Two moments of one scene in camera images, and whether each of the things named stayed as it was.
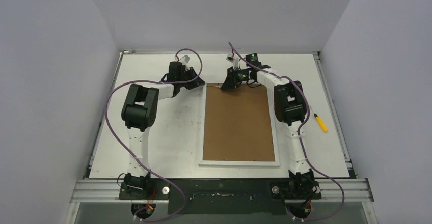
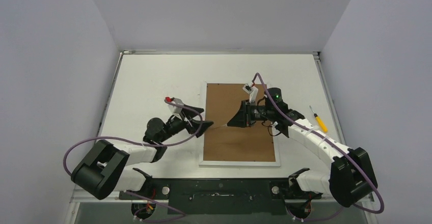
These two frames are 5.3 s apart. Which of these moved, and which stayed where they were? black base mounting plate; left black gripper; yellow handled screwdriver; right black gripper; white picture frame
Moved: left black gripper; right black gripper
Stayed: yellow handled screwdriver; white picture frame; black base mounting plate
